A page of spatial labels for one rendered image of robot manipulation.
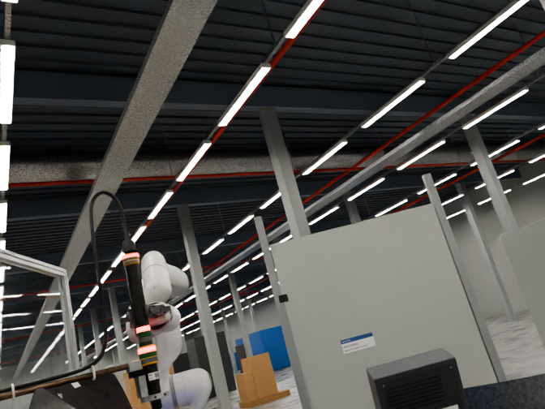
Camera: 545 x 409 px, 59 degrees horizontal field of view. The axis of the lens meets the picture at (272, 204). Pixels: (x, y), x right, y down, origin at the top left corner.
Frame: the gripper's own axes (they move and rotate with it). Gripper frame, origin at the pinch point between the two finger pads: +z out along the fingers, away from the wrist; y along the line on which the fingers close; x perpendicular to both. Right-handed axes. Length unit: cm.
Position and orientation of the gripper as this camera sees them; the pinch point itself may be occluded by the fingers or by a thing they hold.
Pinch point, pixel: (139, 312)
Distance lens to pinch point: 130.2
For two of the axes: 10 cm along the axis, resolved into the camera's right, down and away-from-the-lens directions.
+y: -9.7, 2.5, -0.5
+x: -2.5, -9.3, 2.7
